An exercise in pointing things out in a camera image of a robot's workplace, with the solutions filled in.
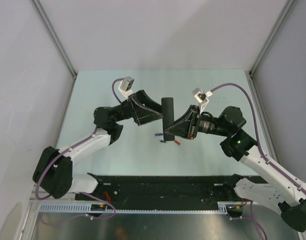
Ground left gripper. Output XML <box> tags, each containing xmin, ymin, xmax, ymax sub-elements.
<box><xmin>113</xmin><ymin>90</ymin><xmax>168</xmax><ymax>126</ymax></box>

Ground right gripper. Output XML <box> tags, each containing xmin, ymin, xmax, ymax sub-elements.
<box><xmin>164</xmin><ymin>105</ymin><xmax>230</xmax><ymax>140</ymax></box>

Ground black remote control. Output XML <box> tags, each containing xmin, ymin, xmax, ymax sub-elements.
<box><xmin>161</xmin><ymin>97</ymin><xmax>175</xmax><ymax>142</ymax></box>

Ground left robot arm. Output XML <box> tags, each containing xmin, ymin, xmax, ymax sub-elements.
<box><xmin>32</xmin><ymin>90</ymin><xmax>163</xmax><ymax>200</ymax></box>

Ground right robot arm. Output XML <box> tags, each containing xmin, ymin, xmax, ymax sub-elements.
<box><xmin>162</xmin><ymin>105</ymin><xmax>306</xmax><ymax>232</ymax></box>

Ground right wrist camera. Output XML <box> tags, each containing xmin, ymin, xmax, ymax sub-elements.
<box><xmin>192</xmin><ymin>87</ymin><xmax>213</xmax><ymax>113</ymax></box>

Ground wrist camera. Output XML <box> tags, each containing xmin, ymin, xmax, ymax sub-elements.
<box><xmin>192</xmin><ymin>87</ymin><xmax>213</xmax><ymax>113</ymax></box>
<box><xmin>118</xmin><ymin>76</ymin><xmax>134</xmax><ymax>99</ymax></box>

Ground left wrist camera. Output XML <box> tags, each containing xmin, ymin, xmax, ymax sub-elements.
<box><xmin>118</xmin><ymin>76</ymin><xmax>134</xmax><ymax>99</ymax></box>

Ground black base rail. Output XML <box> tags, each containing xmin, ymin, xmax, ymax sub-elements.
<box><xmin>74</xmin><ymin>174</ymin><xmax>254</xmax><ymax>211</ymax></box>

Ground right aluminium frame post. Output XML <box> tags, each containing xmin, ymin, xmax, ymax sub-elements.
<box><xmin>248</xmin><ymin>0</ymin><xmax>298</xmax><ymax>78</ymax></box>

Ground aluminium frame post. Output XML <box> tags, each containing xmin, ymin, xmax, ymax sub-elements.
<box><xmin>30</xmin><ymin>0</ymin><xmax>78</xmax><ymax>80</ymax></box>
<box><xmin>248</xmin><ymin>0</ymin><xmax>298</xmax><ymax>78</ymax></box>

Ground grey slotted cable duct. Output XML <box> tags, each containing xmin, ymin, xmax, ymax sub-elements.
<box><xmin>39</xmin><ymin>202</ymin><xmax>228</xmax><ymax>215</ymax></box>

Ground left aluminium frame post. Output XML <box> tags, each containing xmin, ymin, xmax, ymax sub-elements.
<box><xmin>30</xmin><ymin>0</ymin><xmax>78</xmax><ymax>80</ymax></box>

